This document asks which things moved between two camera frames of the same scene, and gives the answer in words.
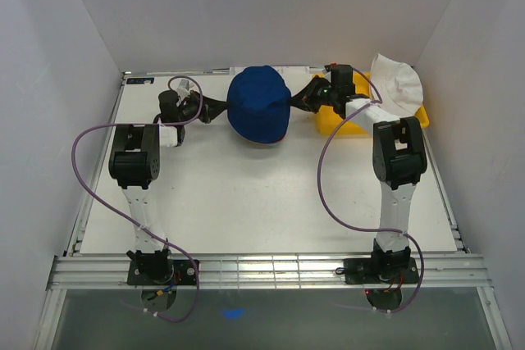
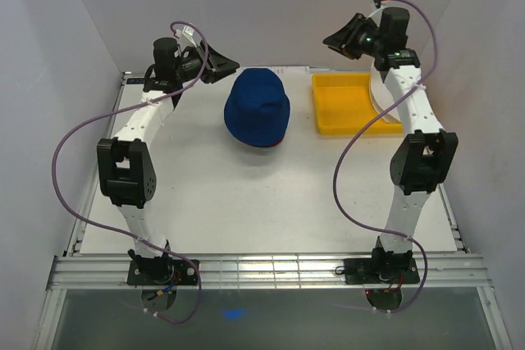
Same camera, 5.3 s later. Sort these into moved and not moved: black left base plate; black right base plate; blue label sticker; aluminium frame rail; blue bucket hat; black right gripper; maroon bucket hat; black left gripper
Moved: black left gripper; black right gripper; maroon bucket hat
Not moved: black left base plate; blue label sticker; aluminium frame rail; blue bucket hat; black right base plate
